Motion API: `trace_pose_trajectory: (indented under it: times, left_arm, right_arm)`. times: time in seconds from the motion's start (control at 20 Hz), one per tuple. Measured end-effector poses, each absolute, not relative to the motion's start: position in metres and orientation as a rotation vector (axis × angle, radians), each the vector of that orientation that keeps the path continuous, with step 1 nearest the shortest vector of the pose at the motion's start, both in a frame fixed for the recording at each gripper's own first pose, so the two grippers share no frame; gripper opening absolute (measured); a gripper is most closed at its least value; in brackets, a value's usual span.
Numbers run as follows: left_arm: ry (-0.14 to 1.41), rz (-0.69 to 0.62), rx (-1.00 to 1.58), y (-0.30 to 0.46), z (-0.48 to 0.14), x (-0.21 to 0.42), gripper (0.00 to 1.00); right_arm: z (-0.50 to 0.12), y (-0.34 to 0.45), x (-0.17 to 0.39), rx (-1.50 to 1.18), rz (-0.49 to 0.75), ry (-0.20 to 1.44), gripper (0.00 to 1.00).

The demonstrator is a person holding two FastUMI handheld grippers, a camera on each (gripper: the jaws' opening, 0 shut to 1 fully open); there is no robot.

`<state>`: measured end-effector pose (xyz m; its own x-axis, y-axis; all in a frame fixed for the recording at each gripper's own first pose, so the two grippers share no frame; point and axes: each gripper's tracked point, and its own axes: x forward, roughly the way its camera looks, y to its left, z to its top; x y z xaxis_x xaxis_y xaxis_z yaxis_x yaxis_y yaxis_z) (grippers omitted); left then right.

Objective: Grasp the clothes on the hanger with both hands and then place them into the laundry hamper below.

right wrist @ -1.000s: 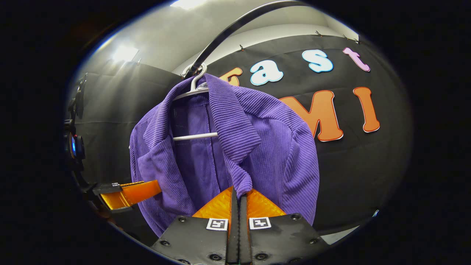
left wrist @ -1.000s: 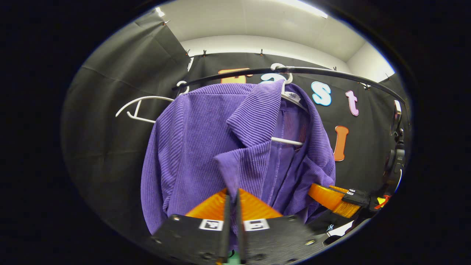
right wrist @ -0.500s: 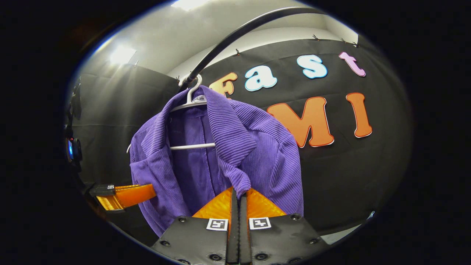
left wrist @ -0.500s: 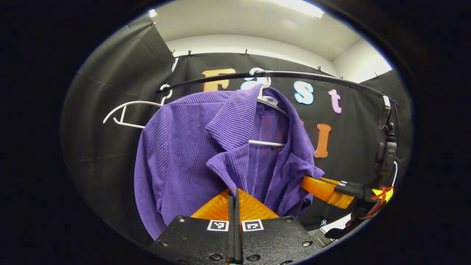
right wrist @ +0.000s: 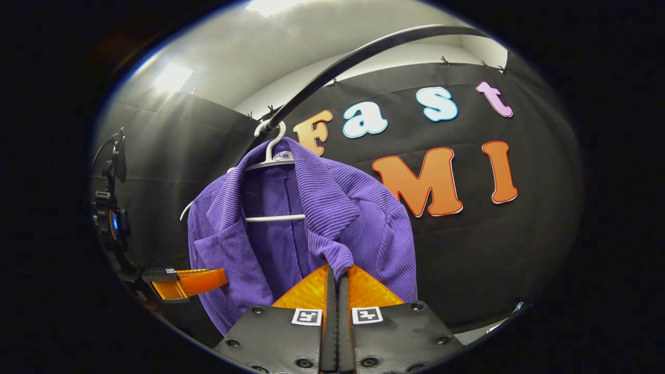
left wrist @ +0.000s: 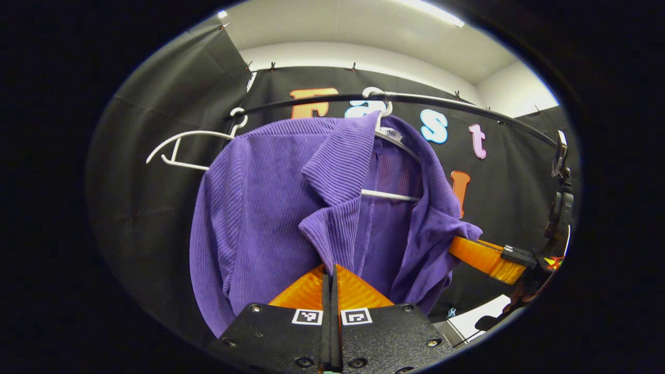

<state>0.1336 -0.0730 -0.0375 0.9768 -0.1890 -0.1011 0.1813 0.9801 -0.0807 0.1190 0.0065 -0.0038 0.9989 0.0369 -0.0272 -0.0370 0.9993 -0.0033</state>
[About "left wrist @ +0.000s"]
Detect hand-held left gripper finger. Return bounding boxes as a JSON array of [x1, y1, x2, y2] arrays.
[[331, 264, 457, 374], [207, 264, 331, 374]]

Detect purple corduroy jacket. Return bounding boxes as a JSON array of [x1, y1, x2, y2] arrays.
[[189, 111, 484, 339]]

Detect white hanger with crossbar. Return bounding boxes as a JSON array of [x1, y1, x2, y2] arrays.
[[360, 87, 422, 203]]

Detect white plastic hanger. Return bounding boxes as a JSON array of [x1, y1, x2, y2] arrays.
[[146, 108, 249, 172]]

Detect black clothes rack rail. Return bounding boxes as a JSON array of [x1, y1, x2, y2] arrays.
[[224, 92, 559, 149]]

